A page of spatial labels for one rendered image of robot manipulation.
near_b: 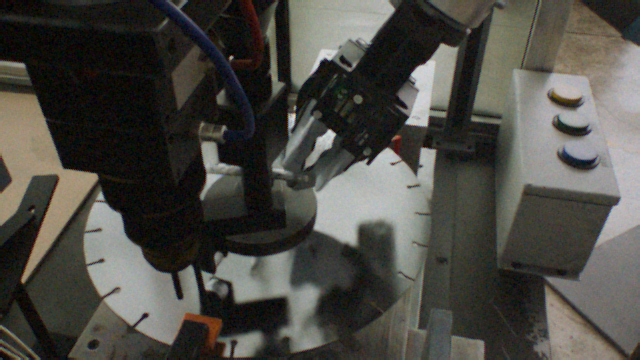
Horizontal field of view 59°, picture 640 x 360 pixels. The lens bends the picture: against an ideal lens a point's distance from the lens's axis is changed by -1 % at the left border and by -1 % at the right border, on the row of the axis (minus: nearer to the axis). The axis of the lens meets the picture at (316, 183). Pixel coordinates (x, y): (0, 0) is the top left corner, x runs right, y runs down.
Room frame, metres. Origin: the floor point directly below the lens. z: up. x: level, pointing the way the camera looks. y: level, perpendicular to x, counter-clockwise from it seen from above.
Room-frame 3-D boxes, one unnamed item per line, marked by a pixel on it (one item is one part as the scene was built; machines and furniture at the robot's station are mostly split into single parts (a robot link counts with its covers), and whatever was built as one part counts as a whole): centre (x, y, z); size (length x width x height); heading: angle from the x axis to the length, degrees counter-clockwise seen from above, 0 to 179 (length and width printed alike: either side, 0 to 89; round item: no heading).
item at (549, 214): (0.62, -0.33, 0.82); 0.28 x 0.11 x 0.15; 167
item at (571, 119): (0.62, -0.34, 0.90); 0.04 x 0.04 x 0.02
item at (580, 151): (0.55, -0.33, 0.90); 0.04 x 0.04 x 0.02
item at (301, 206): (0.40, 0.05, 0.96); 0.11 x 0.11 x 0.03
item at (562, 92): (0.69, -0.36, 0.90); 0.04 x 0.04 x 0.02
